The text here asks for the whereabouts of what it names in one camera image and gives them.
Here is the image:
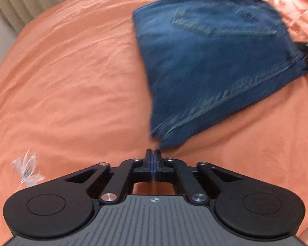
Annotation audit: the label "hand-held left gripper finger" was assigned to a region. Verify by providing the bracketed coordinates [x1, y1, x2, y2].
[154, 149, 244, 205]
[64, 149, 155, 205]

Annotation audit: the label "blue denim pants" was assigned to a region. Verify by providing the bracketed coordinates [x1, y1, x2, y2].
[132, 0, 308, 150]

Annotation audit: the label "orange bed cover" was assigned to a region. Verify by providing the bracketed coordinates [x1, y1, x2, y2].
[0, 0, 308, 246]

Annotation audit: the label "beige pleated curtain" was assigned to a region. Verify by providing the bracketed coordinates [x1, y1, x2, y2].
[0, 0, 106, 35]

